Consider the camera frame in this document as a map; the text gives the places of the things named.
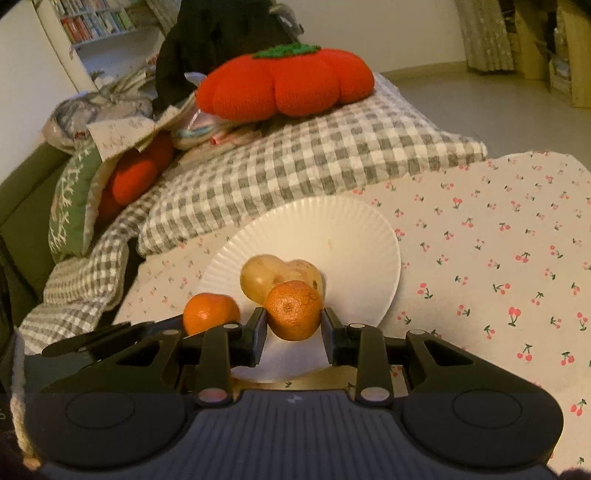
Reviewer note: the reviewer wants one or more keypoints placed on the grey gingham blanket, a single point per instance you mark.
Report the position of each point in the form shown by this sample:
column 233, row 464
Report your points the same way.
column 300, row 152

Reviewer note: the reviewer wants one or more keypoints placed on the pastel striped cloth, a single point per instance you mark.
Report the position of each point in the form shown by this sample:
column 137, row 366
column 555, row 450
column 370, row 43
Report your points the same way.
column 203, row 129

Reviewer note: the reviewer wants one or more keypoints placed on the white bookshelf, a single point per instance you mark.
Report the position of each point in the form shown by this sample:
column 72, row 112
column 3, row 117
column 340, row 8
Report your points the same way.
column 92, row 18

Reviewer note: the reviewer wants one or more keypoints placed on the green sofa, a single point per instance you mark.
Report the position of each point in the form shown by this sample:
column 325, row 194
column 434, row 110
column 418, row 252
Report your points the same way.
column 23, row 194

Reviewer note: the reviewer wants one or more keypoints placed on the patterned curtain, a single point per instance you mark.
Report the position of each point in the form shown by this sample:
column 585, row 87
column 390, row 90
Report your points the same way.
column 485, row 32

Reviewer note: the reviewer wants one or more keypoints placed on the red plush cushion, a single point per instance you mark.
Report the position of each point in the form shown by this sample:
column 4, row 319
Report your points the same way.
column 134, row 175

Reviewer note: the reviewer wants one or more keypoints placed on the black garment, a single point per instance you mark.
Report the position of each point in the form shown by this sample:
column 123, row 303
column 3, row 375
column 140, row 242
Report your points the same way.
column 207, row 37

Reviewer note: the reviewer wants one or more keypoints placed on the white ribbed plate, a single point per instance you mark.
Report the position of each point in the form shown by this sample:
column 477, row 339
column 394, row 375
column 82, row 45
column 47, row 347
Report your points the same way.
column 323, row 240

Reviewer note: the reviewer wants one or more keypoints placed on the orange mandarin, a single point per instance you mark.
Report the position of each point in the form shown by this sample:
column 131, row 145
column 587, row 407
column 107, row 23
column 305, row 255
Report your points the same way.
column 291, row 307
column 207, row 314

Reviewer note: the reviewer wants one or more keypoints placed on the yellow round fruit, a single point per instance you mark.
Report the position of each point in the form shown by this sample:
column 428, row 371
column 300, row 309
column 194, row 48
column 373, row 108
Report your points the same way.
column 257, row 277
column 304, row 271

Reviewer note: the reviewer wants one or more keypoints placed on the green embroidered cushion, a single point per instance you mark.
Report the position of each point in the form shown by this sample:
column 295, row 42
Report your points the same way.
column 69, row 198

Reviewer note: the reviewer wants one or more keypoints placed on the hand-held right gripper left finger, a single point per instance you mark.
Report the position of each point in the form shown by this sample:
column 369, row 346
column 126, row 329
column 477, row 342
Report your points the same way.
column 257, row 334

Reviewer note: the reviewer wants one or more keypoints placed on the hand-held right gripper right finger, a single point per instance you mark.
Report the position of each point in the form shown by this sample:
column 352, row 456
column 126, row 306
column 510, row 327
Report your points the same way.
column 329, row 339

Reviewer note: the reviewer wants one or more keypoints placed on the red pumpkin cushion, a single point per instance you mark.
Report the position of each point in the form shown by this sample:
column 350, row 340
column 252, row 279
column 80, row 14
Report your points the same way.
column 286, row 83

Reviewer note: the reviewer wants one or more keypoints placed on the cherry print blanket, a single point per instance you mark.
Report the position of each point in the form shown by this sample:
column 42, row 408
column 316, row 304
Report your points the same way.
column 485, row 230

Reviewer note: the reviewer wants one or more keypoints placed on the grey floral cloth bundle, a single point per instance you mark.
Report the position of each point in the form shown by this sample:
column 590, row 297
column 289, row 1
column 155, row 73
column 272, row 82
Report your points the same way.
column 106, row 110

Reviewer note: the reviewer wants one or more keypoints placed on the wooden shelf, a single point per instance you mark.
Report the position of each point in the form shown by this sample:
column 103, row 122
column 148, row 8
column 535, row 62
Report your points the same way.
column 572, row 46

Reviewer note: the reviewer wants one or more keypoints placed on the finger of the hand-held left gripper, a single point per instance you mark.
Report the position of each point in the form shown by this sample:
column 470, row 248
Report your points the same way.
column 92, row 339

